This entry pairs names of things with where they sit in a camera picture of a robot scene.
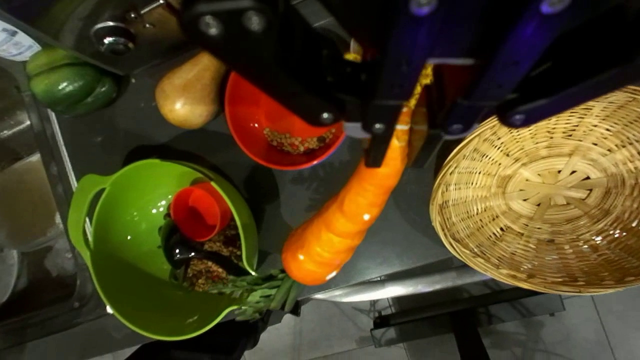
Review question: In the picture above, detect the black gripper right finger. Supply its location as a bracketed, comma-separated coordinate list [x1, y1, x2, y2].
[426, 0, 640, 129]

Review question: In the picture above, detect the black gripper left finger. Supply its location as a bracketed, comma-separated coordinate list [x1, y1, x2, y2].
[183, 0, 388, 168]

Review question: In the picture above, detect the orange carrot with green top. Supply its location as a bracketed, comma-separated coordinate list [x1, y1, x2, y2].
[212, 64, 435, 320]

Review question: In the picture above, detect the red bowl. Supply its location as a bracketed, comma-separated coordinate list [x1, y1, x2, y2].
[225, 71, 347, 171]

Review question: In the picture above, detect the green mixing bowl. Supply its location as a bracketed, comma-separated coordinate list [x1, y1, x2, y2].
[67, 158, 259, 342]

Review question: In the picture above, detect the woven wicker basket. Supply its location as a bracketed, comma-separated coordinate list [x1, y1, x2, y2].
[431, 86, 640, 296]

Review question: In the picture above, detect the silver toaster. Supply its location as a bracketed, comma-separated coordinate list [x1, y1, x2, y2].
[34, 0, 183, 55]

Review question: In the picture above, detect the small red cup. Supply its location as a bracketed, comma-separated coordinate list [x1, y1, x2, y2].
[168, 181, 233, 241]

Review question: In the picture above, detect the green bell pepper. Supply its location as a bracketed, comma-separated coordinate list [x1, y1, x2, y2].
[26, 47, 121, 113]

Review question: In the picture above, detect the steel kitchen sink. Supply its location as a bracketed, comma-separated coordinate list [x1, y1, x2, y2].
[0, 17, 103, 347]

